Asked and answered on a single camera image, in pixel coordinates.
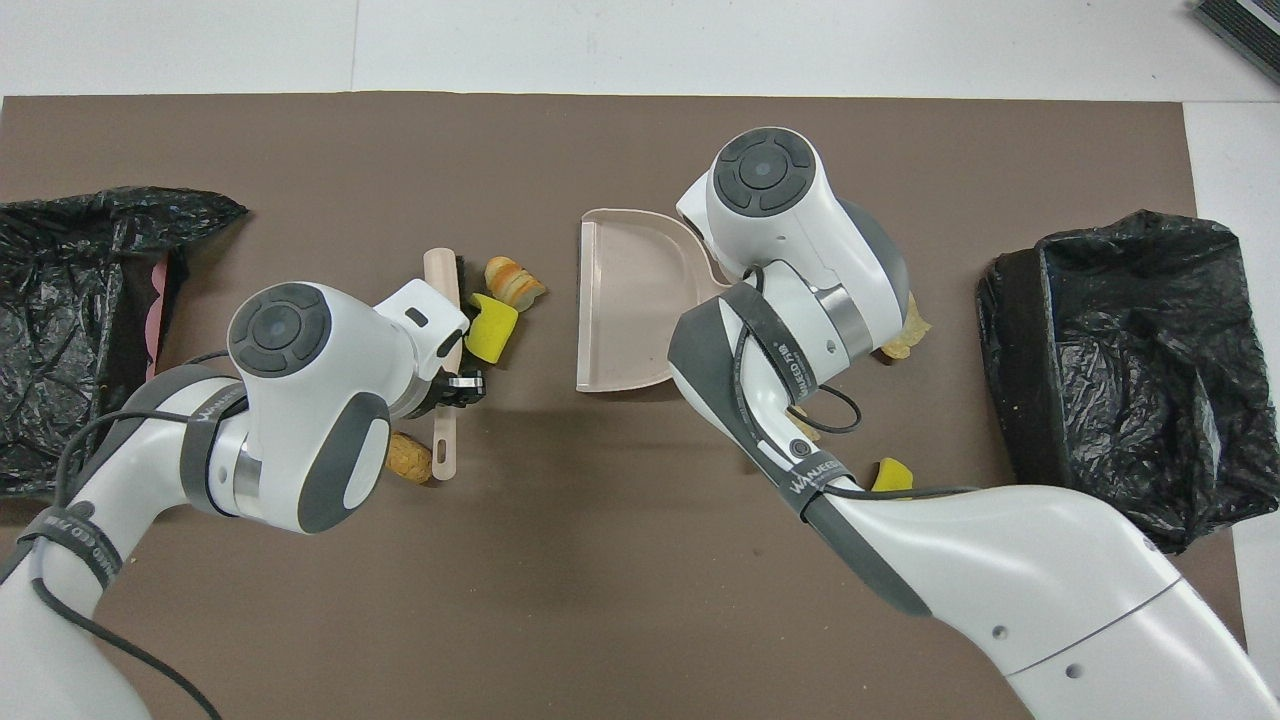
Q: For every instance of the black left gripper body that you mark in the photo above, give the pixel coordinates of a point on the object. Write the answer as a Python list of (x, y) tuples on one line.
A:
[(468, 382)]

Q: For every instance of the yellow sponge piece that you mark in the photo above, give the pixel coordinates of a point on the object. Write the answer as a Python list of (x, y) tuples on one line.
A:
[(490, 335), (890, 475)]

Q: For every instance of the beige hand brush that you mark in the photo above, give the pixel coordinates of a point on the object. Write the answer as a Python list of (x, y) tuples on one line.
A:
[(445, 450)]

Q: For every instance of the brown croquette toy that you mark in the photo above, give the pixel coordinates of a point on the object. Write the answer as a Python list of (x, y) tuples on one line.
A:
[(412, 460)]

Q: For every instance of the striped croissant toy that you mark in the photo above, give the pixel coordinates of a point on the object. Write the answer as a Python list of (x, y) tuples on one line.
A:
[(515, 283)]

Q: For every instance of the beige plastic dustpan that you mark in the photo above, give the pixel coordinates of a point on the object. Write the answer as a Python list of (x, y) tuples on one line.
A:
[(625, 300)]

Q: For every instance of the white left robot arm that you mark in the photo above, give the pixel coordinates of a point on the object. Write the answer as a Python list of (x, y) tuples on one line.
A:
[(300, 420)]

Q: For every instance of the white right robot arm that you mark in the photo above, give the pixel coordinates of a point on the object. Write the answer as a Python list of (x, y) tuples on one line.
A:
[(1000, 580)]

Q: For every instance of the pink bin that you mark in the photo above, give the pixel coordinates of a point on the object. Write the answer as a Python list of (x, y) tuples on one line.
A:
[(157, 300)]

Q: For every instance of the black plastic trash bag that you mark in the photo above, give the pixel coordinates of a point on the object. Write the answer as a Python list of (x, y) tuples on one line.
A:
[(60, 300), (1150, 400)]

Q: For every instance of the brown table mat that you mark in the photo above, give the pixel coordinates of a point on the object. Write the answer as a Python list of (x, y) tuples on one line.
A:
[(600, 600)]

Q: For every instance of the dark ribbed device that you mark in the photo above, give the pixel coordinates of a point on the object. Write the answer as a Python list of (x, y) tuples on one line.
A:
[(1245, 25)]

